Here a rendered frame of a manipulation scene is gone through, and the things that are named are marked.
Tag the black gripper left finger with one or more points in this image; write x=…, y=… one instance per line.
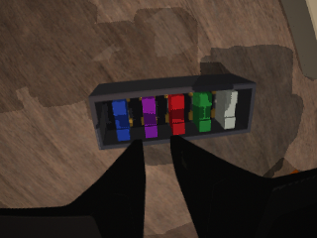
x=113, y=207

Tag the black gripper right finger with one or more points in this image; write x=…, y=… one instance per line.
x=225, y=201

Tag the blue fuse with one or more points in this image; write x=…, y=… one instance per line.
x=122, y=123

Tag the dark grey fuse block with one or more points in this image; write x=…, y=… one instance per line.
x=216, y=105

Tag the beige shallow tray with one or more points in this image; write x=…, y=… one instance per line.
x=302, y=19

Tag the red fuse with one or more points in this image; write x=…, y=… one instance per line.
x=176, y=103

